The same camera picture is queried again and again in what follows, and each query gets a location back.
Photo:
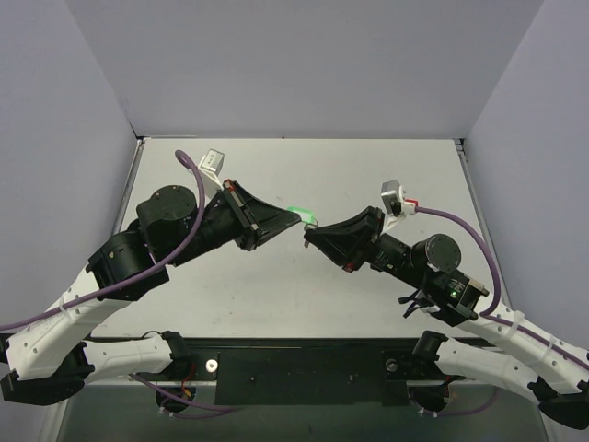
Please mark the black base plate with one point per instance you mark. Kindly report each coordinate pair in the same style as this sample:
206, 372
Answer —
303, 371

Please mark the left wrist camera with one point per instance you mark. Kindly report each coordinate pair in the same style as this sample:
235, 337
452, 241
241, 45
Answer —
212, 162

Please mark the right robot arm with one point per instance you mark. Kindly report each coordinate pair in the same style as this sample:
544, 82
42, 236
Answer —
524, 360

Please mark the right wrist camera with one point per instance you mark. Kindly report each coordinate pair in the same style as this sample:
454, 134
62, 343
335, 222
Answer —
397, 206

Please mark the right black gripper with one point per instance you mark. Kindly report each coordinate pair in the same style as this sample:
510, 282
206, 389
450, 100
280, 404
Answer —
365, 240

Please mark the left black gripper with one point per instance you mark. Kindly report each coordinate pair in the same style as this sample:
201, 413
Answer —
241, 215

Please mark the green key tag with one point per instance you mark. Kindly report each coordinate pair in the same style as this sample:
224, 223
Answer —
306, 215

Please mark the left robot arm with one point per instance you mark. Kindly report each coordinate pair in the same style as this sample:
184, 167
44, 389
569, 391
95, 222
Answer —
52, 359

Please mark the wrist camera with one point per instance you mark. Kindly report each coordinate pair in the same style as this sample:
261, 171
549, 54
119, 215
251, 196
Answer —
212, 162
397, 206

